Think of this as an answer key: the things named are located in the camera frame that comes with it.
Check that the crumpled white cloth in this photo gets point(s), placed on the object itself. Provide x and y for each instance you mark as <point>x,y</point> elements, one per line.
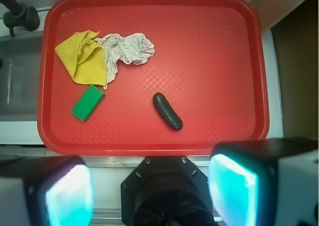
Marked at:
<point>133,49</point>

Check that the black faucet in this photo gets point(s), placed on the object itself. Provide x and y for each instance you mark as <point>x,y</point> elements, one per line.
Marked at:
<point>19,14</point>

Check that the black octagonal mount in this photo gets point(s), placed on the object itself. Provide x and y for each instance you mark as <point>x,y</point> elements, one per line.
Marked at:
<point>166,191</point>

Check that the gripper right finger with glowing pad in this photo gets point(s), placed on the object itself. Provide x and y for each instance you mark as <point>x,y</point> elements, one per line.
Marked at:
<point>272,182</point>

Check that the green rectangular block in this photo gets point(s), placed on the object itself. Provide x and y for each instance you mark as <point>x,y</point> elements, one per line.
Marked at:
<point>87,103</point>

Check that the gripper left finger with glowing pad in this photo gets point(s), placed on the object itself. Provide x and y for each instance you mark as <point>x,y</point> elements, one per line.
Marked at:
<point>46,191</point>

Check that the red plastic tray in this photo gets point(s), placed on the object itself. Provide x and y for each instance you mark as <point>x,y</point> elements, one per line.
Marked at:
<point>208,63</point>

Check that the dark green toy cucumber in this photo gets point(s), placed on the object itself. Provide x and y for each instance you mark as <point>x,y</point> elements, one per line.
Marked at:
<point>166,111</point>

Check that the grey metal sink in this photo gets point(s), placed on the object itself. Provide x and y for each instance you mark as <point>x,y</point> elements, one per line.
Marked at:
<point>19,76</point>

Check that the yellow cloth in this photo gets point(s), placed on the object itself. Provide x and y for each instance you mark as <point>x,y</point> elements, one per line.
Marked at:
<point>83,58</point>

